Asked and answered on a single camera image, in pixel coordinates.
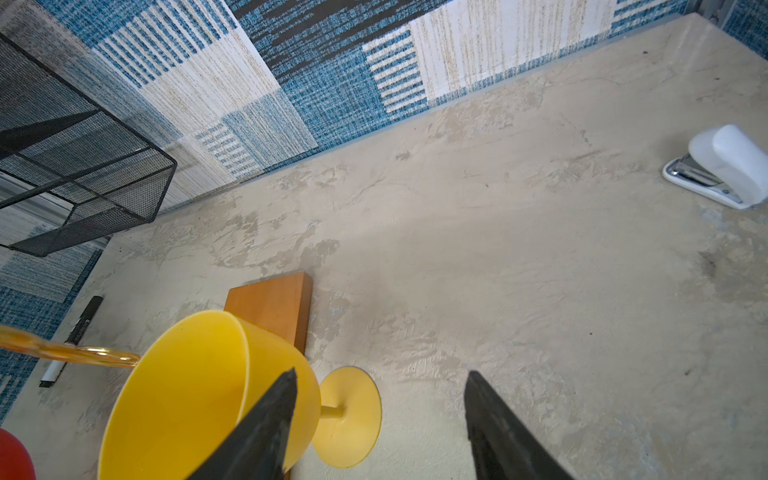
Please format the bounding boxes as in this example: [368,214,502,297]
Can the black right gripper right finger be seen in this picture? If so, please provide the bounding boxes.
[464,370,571,479]

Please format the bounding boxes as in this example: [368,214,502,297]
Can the white stapler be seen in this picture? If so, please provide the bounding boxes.
[662,124,767,210]

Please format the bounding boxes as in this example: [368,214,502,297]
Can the black mesh shelf rack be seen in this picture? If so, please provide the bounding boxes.
[1,36,178,257]

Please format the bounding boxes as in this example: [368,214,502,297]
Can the red plastic wine glass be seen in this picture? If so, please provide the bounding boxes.
[0,429,36,480]

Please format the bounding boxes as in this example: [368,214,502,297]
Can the gold wire wine glass rack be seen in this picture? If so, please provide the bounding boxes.
[0,272,315,480]

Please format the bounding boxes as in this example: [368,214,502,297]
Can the yellow plastic wine glass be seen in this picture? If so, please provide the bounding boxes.
[98,310,382,479]

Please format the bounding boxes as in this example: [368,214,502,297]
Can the black marker pen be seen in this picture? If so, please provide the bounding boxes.
[39,296,104,388]

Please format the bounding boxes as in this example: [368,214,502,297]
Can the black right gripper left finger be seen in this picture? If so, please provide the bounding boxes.
[190,369,297,479]

